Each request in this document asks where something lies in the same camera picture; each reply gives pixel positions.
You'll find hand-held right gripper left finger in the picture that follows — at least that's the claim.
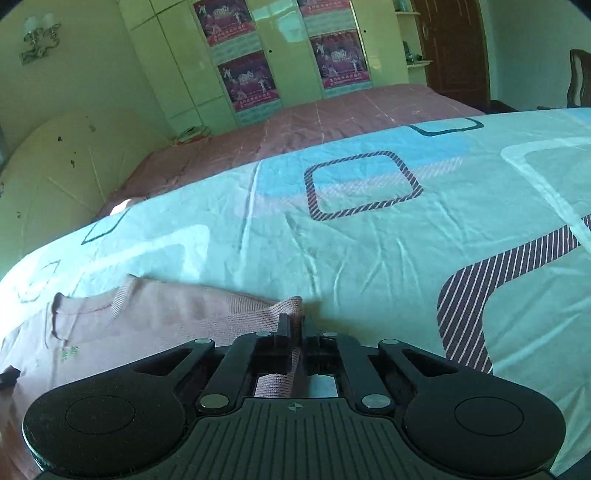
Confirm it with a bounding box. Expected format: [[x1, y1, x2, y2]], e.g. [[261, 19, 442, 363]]
[[133, 314, 303, 414]]

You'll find cream curved headboard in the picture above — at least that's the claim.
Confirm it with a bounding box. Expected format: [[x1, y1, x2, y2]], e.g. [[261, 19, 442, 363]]
[[0, 107, 177, 280]]

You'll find brown wooden chair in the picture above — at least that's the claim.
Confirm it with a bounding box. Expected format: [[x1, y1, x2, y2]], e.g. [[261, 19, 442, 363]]
[[537, 48, 591, 112]]

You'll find cream corner shelf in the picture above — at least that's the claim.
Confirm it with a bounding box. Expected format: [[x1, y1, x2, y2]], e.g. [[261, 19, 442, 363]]
[[394, 0, 435, 85]]

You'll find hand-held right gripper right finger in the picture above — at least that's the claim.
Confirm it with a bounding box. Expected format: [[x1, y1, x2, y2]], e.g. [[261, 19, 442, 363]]
[[302, 318, 468, 412]]

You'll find pink bed cover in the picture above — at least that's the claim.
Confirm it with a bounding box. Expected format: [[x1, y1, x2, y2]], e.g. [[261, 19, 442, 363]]
[[92, 83, 486, 223]]

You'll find patterned light blue bed sheet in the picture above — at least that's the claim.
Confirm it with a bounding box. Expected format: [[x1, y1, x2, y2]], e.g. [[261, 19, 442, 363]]
[[0, 107, 591, 480]]

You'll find brown wooden door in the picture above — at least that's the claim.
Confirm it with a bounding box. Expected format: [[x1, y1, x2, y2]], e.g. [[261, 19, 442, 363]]
[[410, 0, 491, 112]]

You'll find metal wall lamp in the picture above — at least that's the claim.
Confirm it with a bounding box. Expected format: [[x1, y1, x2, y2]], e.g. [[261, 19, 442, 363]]
[[18, 12, 64, 64]]

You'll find stack of books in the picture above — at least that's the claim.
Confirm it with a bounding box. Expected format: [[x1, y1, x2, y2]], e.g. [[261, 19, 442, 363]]
[[177, 125, 214, 142]]

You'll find cream glossy wardrobe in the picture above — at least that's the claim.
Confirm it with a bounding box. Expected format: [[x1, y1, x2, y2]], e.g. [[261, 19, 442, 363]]
[[117, 0, 413, 136]]

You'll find purple wall poster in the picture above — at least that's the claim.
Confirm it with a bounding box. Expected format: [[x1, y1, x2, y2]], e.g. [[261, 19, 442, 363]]
[[217, 50, 283, 112], [309, 30, 373, 89], [192, 0, 256, 48], [298, 0, 352, 19]]

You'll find pink knit sweater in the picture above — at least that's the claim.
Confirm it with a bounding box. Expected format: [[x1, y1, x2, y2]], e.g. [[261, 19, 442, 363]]
[[0, 274, 306, 480]]

